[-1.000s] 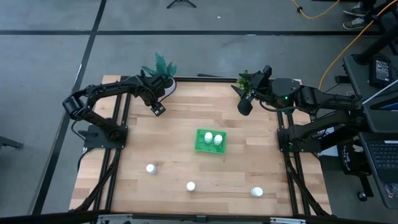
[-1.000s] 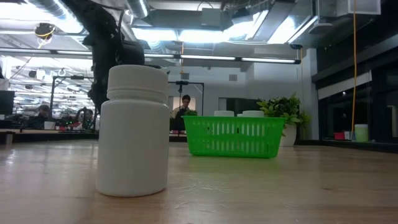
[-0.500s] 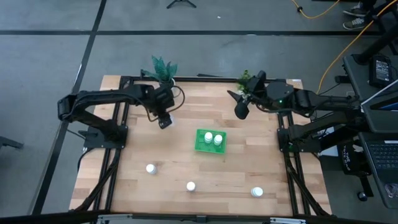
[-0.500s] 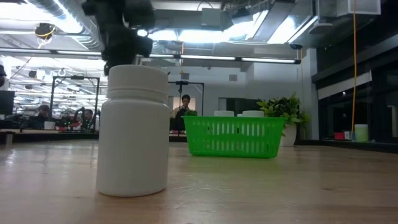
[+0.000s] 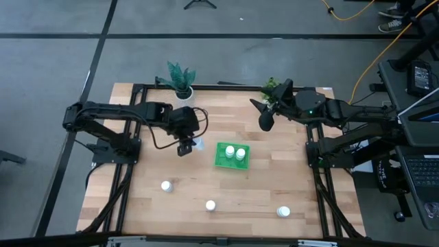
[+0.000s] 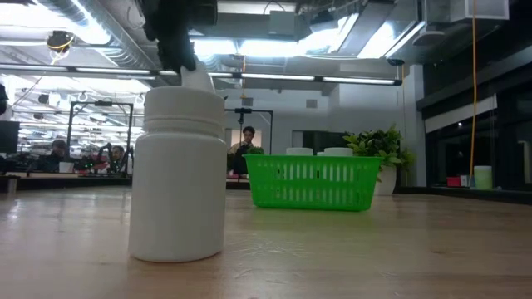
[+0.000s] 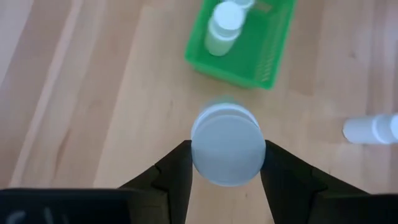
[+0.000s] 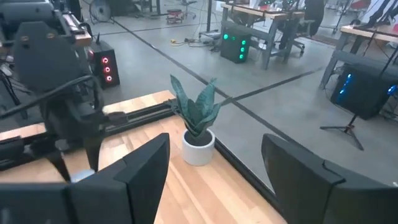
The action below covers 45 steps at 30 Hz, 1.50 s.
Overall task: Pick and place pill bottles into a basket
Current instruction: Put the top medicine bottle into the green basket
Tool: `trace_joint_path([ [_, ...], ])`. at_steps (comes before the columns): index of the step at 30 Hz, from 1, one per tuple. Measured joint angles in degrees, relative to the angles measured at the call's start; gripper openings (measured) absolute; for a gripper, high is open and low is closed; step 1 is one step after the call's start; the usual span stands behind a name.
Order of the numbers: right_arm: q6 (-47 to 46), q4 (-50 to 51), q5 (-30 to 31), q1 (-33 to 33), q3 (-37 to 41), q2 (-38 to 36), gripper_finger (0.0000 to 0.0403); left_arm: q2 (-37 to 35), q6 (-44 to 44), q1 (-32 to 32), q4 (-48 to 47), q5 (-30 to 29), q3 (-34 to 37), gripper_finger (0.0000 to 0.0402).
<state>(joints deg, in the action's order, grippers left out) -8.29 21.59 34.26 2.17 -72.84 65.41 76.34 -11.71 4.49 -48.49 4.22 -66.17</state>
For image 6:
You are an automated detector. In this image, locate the pale green bucket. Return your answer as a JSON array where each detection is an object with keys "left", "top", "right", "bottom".
[{"left": 473, "top": 165, "right": 494, "bottom": 190}]

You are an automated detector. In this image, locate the black monitor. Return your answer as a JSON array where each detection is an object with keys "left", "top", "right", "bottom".
[{"left": 0, "top": 120, "right": 21, "bottom": 154}]

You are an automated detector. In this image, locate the black camera stand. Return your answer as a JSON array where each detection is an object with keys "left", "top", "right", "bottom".
[{"left": 225, "top": 107, "right": 274, "bottom": 154}]

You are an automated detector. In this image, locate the green leafy plant white pot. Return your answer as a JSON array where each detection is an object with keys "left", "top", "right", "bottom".
[{"left": 342, "top": 123, "right": 416, "bottom": 197}]

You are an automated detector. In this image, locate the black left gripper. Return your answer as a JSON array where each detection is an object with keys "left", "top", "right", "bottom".
[{"left": 140, "top": 0, "right": 219, "bottom": 74}]

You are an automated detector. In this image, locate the hanging yellow cable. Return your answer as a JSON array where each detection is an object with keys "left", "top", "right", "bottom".
[{"left": 468, "top": 0, "right": 479, "bottom": 188}]

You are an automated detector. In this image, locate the long LED light bar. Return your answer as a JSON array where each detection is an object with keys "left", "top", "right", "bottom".
[{"left": 0, "top": 61, "right": 403, "bottom": 87}]

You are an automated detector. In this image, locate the large white pill bottle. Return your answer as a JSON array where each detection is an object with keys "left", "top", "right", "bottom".
[{"left": 127, "top": 86, "right": 229, "bottom": 263}]

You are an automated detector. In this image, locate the black gantry frame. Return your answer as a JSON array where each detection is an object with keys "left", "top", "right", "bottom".
[{"left": 66, "top": 100, "right": 135, "bottom": 174}]

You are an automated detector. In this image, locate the black round ceiling device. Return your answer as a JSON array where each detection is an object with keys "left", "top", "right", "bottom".
[{"left": 45, "top": 29, "right": 76, "bottom": 55}]

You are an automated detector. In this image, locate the green plastic basket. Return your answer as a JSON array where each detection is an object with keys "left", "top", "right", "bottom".
[{"left": 243, "top": 154, "right": 382, "bottom": 212}]

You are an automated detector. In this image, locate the person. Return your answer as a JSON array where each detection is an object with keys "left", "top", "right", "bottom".
[
  {"left": 229, "top": 125, "right": 257, "bottom": 175},
  {"left": 39, "top": 139, "right": 71, "bottom": 172},
  {"left": 108, "top": 145, "right": 129, "bottom": 174}
]

